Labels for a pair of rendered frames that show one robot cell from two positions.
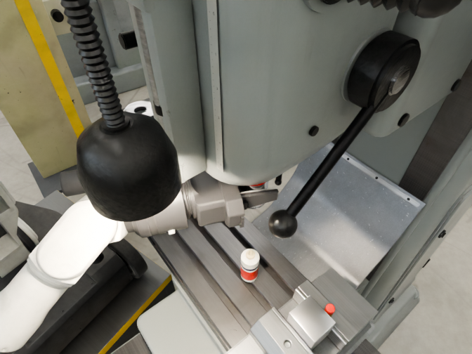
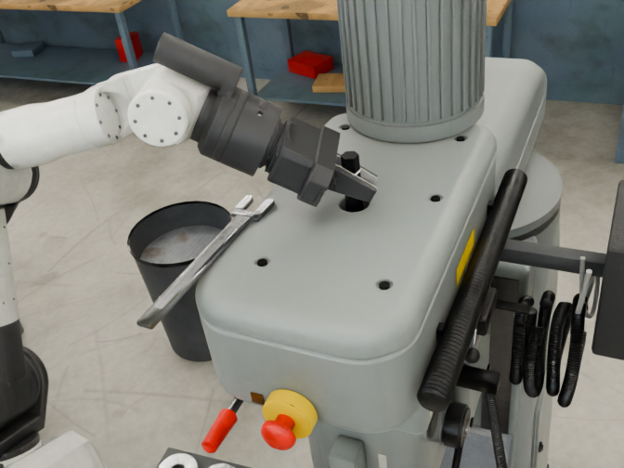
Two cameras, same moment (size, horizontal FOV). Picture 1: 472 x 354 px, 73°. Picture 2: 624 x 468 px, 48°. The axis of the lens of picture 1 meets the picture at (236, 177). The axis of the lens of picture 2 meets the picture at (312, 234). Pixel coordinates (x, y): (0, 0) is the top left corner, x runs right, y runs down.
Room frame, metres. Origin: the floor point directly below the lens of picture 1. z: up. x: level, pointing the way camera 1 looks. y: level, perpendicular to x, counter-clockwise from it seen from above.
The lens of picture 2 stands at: (-0.31, 0.31, 2.37)
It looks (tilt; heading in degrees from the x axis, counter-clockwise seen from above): 36 degrees down; 337
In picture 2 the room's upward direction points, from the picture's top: 8 degrees counter-clockwise
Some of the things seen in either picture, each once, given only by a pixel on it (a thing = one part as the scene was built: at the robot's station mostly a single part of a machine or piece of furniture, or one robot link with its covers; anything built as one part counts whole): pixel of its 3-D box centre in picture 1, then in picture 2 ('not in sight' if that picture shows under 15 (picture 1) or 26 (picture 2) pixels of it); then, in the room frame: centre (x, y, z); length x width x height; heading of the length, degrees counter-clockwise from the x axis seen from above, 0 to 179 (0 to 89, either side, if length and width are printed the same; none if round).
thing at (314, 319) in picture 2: not in sight; (363, 247); (0.34, -0.04, 1.81); 0.47 x 0.26 x 0.16; 128
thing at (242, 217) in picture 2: not in sight; (208, 255); (0.34, 0.17, 1.89); 0.24 x 0.04 x 0.01; 126
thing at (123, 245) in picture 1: (125, 256); not in sight; (0.63, 0.43, 0.50); 0.20 x 0.05 x 0.20; 55
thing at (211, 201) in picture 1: (194, 197); not in sight; (0.31, 0.06, 1.24); 0.13 x 0.12 x 0.10; 16
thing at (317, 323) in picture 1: (309, 324); not in sight; (0.20, -0.13, 1.01); 0.06 x 0.05 x 0.06; 37
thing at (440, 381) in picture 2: not in sight; (478, 268); (0.24, -0.14, 1.79); 0.45 x 0.04 x 0.04; 128
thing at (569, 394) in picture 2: not in sight; (534, 344); (0.34, -0.36, 1.45); 0.18 x 0.16 x 0.21; 128
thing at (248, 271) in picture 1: (249, 263); not in sight; (0.35, -0.03, 0.96); 0.04 x 0.04 x 0.11
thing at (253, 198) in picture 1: (258, 199); not in sight; (0.30, -0.03, 1.24); 0.06 x 0.02 x 0.03; 106
